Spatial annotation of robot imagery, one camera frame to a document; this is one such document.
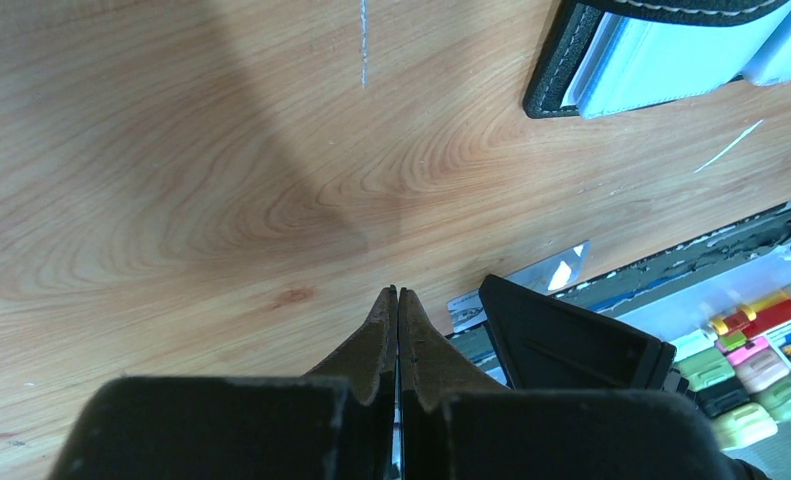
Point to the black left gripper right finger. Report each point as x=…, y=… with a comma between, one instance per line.
x=459, y=423

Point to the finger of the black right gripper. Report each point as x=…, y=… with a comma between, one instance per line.
x=544, y=343

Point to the white credit card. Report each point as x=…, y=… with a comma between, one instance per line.
x=546, y=276

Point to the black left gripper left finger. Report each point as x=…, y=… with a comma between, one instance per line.
x=334, y=422

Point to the black card holder with sleeves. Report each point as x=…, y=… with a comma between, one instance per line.
x=606, y=57

